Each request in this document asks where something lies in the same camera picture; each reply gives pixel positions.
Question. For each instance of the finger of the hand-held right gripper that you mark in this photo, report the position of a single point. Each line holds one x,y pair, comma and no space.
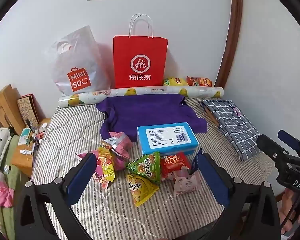
291,141
272,148

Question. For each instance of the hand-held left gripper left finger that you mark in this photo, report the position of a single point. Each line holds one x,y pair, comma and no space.
80,177

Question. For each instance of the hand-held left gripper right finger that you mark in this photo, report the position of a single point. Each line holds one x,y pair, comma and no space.
212,180

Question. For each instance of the small blue snack packet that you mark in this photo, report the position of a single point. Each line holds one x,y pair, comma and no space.
195,162

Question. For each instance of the pale pink snack packet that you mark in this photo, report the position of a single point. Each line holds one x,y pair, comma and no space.
185,183

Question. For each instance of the yellow orange snack packet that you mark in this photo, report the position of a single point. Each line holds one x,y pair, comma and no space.
106,165

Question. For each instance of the red snack packet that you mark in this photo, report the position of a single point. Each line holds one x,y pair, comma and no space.
173,165

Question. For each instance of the pink white printed snack packet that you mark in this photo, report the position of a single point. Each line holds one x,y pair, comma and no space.
116,140

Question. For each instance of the yellow triangular snack packet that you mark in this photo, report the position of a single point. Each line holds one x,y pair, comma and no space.
140,188

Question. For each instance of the green triangular snack packet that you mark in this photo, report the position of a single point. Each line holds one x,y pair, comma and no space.
146,166

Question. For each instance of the person's right hand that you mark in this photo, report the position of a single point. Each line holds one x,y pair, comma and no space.
293,207

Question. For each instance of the grey plaid folded cloth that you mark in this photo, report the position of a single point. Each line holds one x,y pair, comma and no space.
232,127

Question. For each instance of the striped quilt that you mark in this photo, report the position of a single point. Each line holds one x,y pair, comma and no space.
72,130

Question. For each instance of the wooden nightstand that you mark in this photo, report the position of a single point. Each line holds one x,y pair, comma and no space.
22,162

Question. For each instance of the pile of small toiletries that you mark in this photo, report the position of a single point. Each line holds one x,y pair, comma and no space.
33,137

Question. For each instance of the blue tissue box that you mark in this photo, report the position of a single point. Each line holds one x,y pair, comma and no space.
165,137

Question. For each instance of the pink blanket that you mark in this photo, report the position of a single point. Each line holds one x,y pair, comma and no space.
0,192

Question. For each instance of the green bed sheet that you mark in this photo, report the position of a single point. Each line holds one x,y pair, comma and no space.
10,220

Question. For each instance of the framed picture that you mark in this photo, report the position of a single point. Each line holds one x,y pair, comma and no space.
27,110

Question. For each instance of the purple cloth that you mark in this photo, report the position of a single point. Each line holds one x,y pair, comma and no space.
150,112

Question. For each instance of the red chip bag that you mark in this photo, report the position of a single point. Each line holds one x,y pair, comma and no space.
200,81

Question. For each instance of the wooden headboard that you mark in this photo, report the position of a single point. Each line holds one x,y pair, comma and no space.
3,110

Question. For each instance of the duck print paper roll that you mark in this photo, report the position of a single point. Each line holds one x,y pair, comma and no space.
140,93

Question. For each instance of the yellow chip bag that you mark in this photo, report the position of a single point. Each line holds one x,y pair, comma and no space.
175,81

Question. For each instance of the white plastic shopping bag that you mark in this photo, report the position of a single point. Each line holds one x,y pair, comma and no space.
77,62

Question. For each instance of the red paper bag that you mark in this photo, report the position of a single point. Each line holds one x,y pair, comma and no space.
140,62

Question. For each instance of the brown wooden door frame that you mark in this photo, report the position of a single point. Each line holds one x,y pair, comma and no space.
233,30

